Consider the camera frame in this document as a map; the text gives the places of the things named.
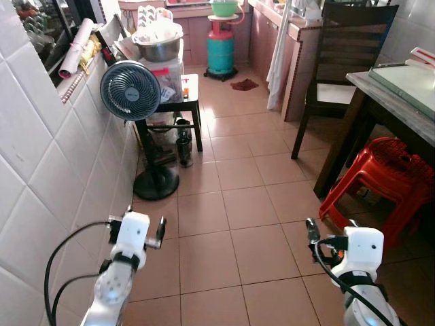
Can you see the grey top dining table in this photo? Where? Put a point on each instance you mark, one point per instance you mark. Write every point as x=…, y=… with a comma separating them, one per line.
x=384, y=95

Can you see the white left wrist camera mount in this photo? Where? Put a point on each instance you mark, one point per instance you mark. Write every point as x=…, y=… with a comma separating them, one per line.
x=133, y=232

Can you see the pale green cutting mat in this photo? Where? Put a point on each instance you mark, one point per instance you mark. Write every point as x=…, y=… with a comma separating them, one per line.
x=408, y=85

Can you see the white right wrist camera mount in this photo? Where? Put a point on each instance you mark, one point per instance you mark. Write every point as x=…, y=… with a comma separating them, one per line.
x=364, y=250

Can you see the green plastic bowl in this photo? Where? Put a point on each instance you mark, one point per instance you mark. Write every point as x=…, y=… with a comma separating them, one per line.
x=224, y=7

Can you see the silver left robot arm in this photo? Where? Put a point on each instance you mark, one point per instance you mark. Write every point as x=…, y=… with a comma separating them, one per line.
x=112, y=288

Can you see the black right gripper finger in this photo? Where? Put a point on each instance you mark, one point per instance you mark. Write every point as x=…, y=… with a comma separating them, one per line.
x=353, y=223
x=312, y=231

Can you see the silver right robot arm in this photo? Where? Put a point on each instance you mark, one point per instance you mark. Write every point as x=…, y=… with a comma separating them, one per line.
x=363, y=302

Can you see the white hanging towel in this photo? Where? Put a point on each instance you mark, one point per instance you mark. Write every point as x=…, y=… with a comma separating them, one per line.
x=279, y=61

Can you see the large metal bowl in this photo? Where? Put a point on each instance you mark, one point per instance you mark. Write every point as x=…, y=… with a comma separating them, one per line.
x=160, y=49

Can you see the dark wooden chair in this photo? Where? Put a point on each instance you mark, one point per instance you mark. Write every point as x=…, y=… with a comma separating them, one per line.
x=350, y=41

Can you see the red plastic stool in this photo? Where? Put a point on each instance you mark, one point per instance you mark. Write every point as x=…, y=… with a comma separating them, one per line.
x=380, y=180

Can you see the dark red floor rag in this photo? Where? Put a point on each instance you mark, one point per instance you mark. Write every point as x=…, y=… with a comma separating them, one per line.
x=243, y=84

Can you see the white box with red print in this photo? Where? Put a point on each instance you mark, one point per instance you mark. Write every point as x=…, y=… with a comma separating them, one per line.
x=423, y=58

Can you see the grey pedestal fan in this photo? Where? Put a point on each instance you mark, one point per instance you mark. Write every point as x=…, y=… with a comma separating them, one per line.
x=129, y=90

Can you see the white plastic items pile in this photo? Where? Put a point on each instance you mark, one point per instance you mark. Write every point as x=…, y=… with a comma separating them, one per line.
x=158, y=26

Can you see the clear plastic storage box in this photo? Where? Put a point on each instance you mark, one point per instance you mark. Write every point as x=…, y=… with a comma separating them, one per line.
x=171, y=78

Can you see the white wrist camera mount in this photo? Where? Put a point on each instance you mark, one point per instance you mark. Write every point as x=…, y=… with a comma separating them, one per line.
x=364, y=250
x=133, y=232

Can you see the dark bottle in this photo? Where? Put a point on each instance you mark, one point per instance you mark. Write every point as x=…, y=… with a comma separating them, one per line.
x=184, y=146

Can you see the teal gas cylinder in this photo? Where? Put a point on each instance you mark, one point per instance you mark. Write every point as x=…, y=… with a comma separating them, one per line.
x=221, y=51

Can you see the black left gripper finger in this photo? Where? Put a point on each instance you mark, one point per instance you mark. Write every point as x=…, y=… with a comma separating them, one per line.
x=160, y=231
x=113, y=229

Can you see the small black side table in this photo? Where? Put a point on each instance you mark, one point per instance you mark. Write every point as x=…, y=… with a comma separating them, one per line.
x=192, y=102

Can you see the rolled white paper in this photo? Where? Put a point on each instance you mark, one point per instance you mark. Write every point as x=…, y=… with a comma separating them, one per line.
x=76, y=47

